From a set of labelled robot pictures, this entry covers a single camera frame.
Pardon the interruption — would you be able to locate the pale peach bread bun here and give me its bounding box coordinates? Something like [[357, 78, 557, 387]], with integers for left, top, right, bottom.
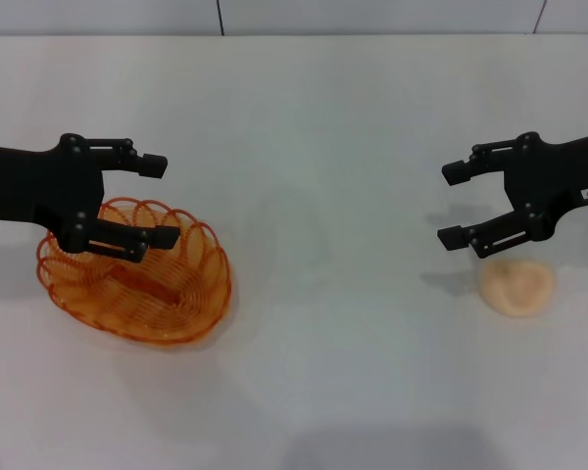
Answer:
[[477, 258, 556, 320]]

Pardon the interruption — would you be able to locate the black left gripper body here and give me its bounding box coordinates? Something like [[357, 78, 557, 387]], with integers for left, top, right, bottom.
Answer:
[[0, 132, 105, 254]]

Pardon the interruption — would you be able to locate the orange plastic wire basket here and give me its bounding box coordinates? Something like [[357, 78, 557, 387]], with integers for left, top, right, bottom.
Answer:
[[35, 197, 234, 349]]

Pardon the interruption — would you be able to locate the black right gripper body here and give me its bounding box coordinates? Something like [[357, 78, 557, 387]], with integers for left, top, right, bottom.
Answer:
[[502, 130, 588, 243]]

